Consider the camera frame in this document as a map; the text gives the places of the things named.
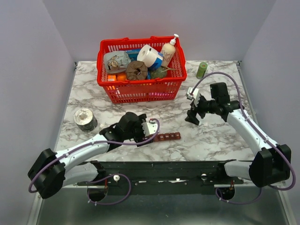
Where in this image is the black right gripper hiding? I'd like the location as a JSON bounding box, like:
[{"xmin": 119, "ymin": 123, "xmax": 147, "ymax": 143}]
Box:
[{"xmin": 185, "ymin": 94, "xmax": 218, "ymax": 125}]

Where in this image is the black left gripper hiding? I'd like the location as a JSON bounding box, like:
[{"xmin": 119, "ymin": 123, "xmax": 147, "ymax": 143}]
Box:
[{"xmin": 123, "ymin": 115, "xmax": 154, "ymax": 147}]

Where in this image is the red weekly pill organizer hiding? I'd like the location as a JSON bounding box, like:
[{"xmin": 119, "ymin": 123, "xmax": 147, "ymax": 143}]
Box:
[{"xmin": 153, "ymin": 132, "xmax": 181, "ymax": 142}]

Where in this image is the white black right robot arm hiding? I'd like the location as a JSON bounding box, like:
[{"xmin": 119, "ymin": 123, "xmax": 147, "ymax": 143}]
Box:
[{"xmin": 185, "ymin": 82, "xmax": 291, "ymax": 188}]

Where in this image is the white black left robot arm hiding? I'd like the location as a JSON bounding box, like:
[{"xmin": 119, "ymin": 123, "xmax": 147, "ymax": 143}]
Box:
[{"xmin": 28, "ymin": 112, "xmax": 160, "ymax": 199}]

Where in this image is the red plastic shopping basket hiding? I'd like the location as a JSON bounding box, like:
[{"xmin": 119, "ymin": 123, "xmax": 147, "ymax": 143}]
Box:
[{"xmin": 97, "ymin": 34, "xmax": 187, "ymax": 104}]

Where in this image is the green cylindrical can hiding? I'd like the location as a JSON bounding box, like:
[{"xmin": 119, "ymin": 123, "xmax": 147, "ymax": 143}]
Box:
[{"xmin": 196, "ymin": 62, "xmax": 208, "ymax": 79}]

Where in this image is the green round vegetable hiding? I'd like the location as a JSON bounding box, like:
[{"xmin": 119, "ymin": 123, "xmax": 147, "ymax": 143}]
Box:
[{"xmin": 150, "ymin": 67, "xmax": 167, "ymax": 79}]

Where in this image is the cream pump lotion bottle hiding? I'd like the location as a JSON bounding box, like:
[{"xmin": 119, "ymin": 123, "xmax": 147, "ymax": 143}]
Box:
[{"xmin": 161, "ymin": 34, "xmax": 179, "ymax": 67}]

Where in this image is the orange fruit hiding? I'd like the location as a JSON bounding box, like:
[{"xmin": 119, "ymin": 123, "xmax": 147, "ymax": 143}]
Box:
[{"xmin": 116, "ymin": 72, "xmax": 127, "ymax": 82}]

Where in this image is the orange small box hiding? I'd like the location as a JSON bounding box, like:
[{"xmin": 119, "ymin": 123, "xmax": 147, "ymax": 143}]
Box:
[{"xmin": 108, "ymin": 74, "xmax": 117, "ymax": 82}]

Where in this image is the white toilet paper roll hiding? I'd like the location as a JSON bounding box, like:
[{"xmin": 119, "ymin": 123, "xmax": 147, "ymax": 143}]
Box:
[{"xmin": 137, "ymin": 45, "xmax": 158, "ymax": 68}]

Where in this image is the blue package in basket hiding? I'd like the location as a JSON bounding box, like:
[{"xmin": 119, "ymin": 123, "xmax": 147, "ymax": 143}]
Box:
[{"xmin": 126, "ymin": 49, "xmax": 141, "ymax": 61}]

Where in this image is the grey cartoon snack bag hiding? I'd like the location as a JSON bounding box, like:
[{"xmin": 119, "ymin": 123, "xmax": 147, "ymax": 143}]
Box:
[{"xmin": 103, "ymin": 51, "xmax": 131, "ymax": 74}]

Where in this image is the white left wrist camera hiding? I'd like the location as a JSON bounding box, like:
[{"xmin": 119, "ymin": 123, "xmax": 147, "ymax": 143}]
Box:
[{"xmin": 142, "ymin": 120, "xmax": 158, "ymax": 137}]

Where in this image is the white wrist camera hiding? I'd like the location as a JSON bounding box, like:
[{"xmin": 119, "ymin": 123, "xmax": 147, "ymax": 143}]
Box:
[
  {"xmin": 142, "ymin": 120, "xmax": 158, "ymax": 137},
  {"xmin": 186, "ymin": 87, "xmax": 201, "ymax": 104}
]

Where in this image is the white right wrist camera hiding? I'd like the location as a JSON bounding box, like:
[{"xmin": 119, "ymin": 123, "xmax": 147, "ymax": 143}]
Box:
[{"xmin": 186, "ymin": 87, "xmax": 201, "ymax": 104}]

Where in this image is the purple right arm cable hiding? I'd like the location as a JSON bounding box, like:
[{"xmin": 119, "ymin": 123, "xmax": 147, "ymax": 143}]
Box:
[{"xmin": 191, "ymin": 71, "xmax": 296, "ymax": 204}]

